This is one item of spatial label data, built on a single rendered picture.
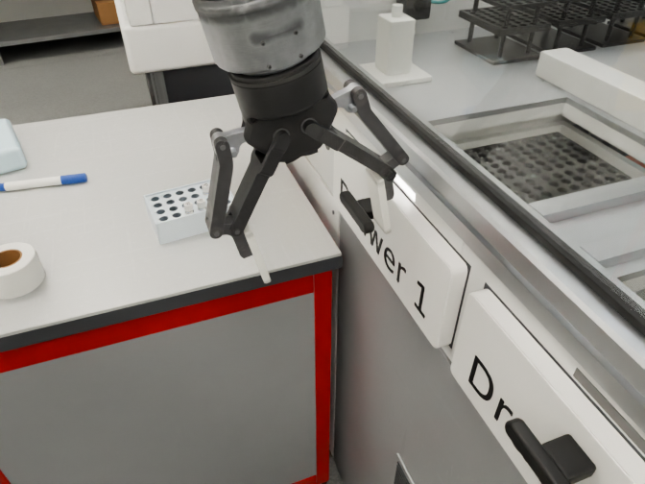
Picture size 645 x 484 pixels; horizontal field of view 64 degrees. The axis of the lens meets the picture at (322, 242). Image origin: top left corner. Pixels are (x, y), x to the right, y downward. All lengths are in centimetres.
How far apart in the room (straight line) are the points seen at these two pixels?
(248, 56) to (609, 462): 36
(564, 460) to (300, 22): 34
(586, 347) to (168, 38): 109
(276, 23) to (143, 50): 92
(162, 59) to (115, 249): 60
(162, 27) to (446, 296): 96
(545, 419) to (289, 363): 54
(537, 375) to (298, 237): 45
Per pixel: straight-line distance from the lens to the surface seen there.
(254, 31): 38
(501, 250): 44
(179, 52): 129
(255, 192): 47
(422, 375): 65
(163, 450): 100
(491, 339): 45
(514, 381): 45
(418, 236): 52
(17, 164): 107
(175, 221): 78
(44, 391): 84
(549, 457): 40
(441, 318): 52
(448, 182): 48
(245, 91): 42
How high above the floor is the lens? 124
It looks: 38 degrees down
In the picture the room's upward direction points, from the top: straight up
